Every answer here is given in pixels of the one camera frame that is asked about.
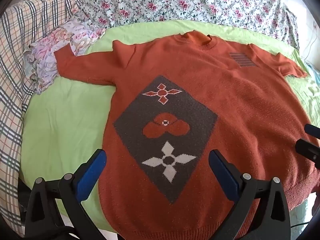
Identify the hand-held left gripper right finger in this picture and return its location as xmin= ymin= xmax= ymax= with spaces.
xmin=209 ymin=149 xmax=292 ymax=240

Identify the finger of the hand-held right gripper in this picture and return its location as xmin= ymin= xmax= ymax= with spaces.
xmin=294 ymin=139 xmax=320 ymax=161
xmin=304 ymin=123 xmax=320 ymax=139

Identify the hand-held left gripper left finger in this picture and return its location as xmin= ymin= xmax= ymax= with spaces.
xmin=25 ymin=149 xmax=108 ymax=240

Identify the orange knit sweater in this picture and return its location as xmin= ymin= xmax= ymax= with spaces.
xmin=54 ymin=30 xmax=320 ymax=240

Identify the light green bed sheet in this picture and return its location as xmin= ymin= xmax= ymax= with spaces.
xmin=19 ymin=21 xmax=320 ymax=240

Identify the plaid checked blanket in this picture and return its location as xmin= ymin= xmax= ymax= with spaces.
xmin=0 ymin=0 xmax=85 ymax=230

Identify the pastel floral ruffled pillow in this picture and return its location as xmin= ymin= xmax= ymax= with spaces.
xmin=22 ymin=20 xmax=107 ymax=95

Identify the white floral quilt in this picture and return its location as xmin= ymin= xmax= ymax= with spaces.
xmin=72 ymin=0 xmax=300 ymax=52

